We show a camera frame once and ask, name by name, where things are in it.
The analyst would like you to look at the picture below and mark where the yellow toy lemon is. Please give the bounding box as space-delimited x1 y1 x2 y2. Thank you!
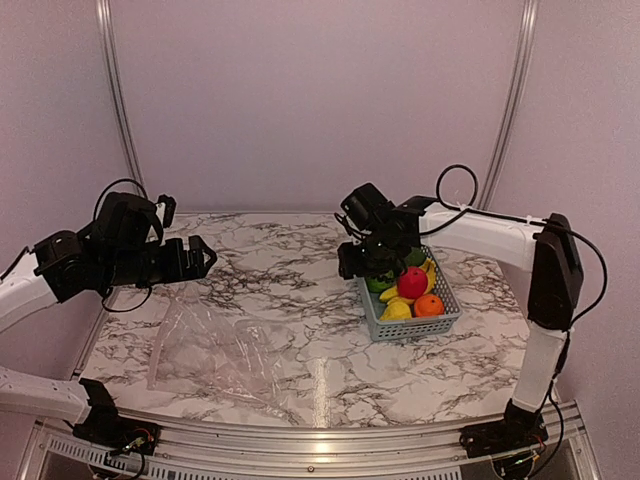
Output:
379 297 413 322

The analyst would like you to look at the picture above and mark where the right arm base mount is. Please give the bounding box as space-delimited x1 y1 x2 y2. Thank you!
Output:
459 420 549 458

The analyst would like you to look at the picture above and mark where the yellow toy banana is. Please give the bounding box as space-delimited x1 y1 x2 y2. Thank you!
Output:
378 259 437 305

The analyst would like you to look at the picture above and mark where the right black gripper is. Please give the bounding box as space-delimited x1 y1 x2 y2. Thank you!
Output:
337 229 403 280

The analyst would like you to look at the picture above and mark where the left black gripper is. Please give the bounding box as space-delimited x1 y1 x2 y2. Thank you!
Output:
100 234 216 287

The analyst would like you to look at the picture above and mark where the green toy watermelon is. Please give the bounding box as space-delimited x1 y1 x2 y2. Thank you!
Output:
365 271 395 293

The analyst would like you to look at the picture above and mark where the orange toy orange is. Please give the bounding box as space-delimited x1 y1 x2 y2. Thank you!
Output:
413 294 445 318

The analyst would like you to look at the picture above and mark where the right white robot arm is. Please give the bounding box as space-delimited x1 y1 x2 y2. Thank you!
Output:
337 183 584 448

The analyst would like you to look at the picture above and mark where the red toy apple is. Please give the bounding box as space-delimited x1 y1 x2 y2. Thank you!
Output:
396 267 429 300

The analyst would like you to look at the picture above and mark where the aluminium frame post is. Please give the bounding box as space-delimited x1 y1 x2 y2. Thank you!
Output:
96 0 144 187
477 0 540 210

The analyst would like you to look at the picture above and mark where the dark green toy avocado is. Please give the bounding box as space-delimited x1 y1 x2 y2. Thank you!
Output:
405 248 427 267

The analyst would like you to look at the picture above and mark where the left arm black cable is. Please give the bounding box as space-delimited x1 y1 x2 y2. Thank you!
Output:
92 178 151 314

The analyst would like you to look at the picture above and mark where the right aluminium frame post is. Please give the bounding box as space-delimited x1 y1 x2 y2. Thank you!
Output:
477 0 540 210

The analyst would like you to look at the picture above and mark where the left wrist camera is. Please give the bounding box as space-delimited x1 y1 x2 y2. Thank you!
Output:
156 194 177 229

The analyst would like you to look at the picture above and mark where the clear zip top bag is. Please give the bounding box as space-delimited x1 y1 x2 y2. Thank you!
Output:
147 294 291 417

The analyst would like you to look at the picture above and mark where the grey plastic basket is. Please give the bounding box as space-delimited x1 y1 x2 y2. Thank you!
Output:
356 246 462 341

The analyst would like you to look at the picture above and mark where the left aluminium frame post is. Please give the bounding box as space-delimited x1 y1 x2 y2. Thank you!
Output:
96 0 144 187

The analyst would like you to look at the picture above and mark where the front aluminium rail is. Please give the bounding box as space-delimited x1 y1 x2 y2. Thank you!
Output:
18 402 601 479

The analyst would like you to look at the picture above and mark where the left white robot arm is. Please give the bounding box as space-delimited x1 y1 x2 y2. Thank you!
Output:
1 192 217 445

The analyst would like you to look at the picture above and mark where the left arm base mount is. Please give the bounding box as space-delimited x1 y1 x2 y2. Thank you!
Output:
72 418 160 456

